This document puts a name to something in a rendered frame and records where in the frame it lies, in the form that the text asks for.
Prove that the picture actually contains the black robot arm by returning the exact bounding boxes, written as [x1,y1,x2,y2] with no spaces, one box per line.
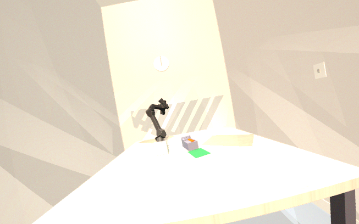
[145,98,169,142]

